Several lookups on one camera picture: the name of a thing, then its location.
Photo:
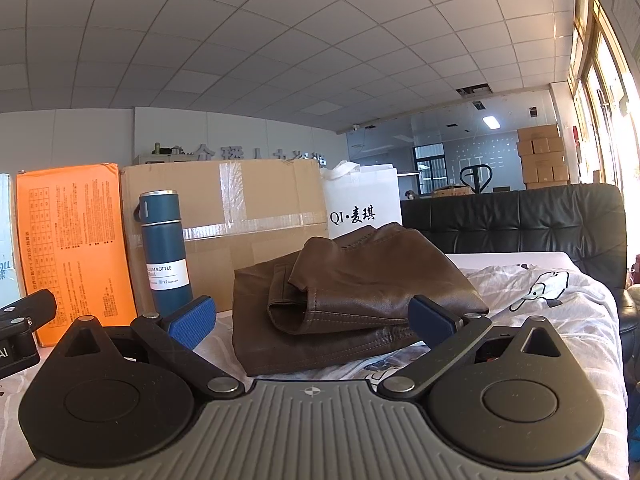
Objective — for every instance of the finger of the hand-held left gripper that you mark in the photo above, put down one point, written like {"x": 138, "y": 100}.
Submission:
{"x": 35, "y": 306}

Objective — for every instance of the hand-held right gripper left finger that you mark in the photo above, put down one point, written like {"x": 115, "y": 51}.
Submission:
{"x": 192, "y": 324}

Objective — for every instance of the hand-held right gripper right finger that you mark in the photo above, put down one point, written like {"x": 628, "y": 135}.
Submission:
{"x": 431, "y": 321}

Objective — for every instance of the brown leather pants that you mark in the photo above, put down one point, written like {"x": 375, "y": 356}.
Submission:
{"x": 350, "y": 290}

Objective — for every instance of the pale blue white box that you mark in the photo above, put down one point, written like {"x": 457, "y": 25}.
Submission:
{"x": 7, "y": 240}

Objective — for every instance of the orange printed box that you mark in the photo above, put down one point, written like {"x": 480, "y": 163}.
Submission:
{"x": 70, "y": 240}

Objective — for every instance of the blue insulated bottle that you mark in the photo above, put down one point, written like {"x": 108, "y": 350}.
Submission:
{"x": 162, "y": 245}

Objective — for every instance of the white printed bedsheet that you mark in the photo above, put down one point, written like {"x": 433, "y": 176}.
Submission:
{"x": 555, "y": 330}

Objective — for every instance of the open flat cardboard box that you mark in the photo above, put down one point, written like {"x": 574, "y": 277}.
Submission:
{"x": 450, "y": 191}

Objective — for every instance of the black leather sofa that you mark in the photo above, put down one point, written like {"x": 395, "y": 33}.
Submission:
{"x": 525, "y": 220}

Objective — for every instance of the white shopping bag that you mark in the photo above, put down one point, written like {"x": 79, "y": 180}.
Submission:
{"x": 362, "y": 200}

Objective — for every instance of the large taped cardboard box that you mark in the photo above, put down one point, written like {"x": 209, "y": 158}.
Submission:
{"x": 260, "y": 195}

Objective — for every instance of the grey cabinet with ornaments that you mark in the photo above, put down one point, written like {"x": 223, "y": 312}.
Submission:
{"x": 167, "y": 154}

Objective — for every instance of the black chair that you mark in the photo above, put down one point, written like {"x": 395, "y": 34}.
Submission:
{"x": 629, "y": 320}

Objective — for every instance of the stack of cardboard boxes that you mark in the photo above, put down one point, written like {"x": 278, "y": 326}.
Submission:
{"x": 544, "y": 157}

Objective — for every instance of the ceiling light panel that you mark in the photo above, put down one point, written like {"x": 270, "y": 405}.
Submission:
{"x": 491, "y": 122}

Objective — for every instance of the red wall alarm box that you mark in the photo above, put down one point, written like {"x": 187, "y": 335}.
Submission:
{"x": 576, "y": 136}

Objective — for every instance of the window with frame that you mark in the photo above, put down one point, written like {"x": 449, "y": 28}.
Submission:
{"x": 602, "y": 90}

